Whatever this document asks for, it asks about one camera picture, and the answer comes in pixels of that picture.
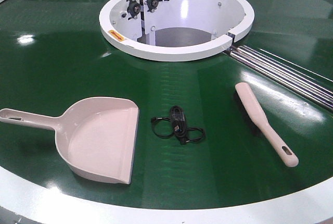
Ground black usb cable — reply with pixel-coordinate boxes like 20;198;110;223
150;105;206;146

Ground pink plastic dustpan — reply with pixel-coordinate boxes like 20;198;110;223
1;97;139;184

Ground pink hand brush black bristles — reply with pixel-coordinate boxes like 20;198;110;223
235;82;299;167

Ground white outer conveyor rim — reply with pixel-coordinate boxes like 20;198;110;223
1;169;332;223

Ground orange warning sticker left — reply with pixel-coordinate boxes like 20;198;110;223
108;30;125;42

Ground chrome roller bars right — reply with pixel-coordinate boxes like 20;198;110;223
225;45;332;112

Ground white central ring housing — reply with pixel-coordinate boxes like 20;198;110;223
99;0;254;62

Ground black bearing mount left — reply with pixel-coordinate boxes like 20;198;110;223
127;0;141;19

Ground black bearing mount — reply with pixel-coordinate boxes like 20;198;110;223
146;0;159;13
127;0;141;19

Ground black bearing mount right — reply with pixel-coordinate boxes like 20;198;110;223
146;0;159;13

